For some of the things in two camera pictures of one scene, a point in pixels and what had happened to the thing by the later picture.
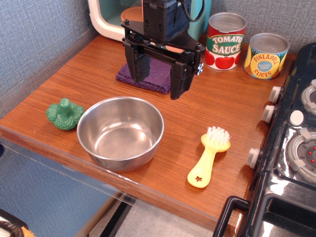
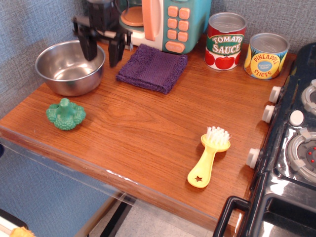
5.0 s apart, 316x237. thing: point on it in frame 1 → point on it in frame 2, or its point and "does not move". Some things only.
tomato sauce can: [224, 38] does not move
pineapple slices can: [266, 55] does not move
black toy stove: [283, 202] does not move
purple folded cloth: [159, 77] does not move
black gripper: [164, 30] → [102, 23]
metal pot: [120, 134] → [66, 70]
